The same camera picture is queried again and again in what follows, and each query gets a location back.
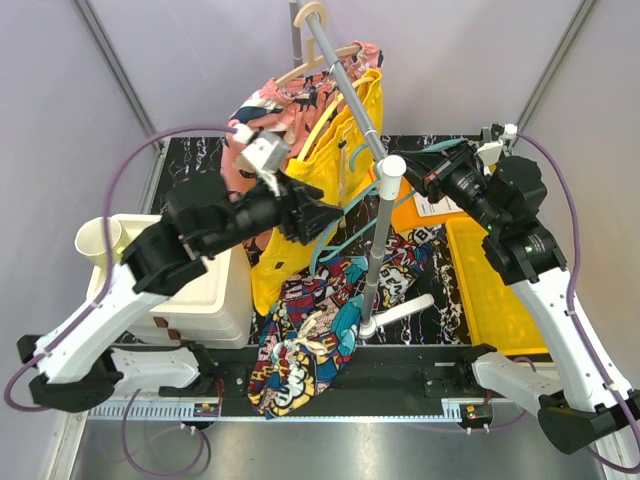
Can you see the teal plastic hanger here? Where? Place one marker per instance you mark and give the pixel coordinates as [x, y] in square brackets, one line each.
[324, 250]

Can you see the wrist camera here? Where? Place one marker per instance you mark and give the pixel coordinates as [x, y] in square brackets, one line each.
[495, 140]
[264, 151]

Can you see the white foam box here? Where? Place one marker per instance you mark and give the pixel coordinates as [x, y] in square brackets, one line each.
[214, 310]

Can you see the yellow plastic tray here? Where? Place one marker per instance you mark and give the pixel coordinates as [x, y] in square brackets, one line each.
[494, 315]

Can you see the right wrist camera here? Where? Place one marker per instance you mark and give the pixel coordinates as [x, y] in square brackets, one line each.
[495, 140]

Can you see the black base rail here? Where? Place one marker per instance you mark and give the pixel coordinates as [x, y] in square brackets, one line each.
[375, 370]

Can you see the pink patterned shorts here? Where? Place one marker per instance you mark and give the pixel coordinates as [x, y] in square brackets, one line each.
[290, 111]

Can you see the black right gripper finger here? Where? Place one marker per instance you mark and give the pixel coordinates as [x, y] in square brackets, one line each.
[418, 177]
[425, 159]

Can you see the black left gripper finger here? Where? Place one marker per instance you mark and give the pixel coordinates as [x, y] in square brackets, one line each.
[317, 216]
[305, 193]

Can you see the yellow shorts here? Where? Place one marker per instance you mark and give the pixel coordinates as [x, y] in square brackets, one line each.
[283, 258]

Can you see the beige wooden hanger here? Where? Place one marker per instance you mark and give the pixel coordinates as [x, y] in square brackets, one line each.
[307, 55]

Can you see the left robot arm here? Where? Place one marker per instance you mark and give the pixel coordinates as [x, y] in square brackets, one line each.
[78, 366]

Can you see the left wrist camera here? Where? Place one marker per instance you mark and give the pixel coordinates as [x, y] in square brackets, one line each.
[264, 151]

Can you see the comic print shorts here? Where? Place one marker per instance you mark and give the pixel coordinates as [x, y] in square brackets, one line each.
[311, 331]

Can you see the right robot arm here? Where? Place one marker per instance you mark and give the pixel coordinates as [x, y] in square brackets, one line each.
[591, 398]

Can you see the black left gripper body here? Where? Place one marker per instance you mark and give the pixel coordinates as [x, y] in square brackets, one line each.
[289, 216]

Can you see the cream yellow mug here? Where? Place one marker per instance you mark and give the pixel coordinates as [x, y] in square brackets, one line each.
[89, 241]

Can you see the white cable duct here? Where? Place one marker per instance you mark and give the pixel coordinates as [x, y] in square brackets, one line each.
[333, 407]

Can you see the orange envelope with label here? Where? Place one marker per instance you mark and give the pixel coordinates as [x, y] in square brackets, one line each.
[411, 210]

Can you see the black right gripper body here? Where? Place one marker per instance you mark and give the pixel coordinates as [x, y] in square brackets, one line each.
[456, 179]

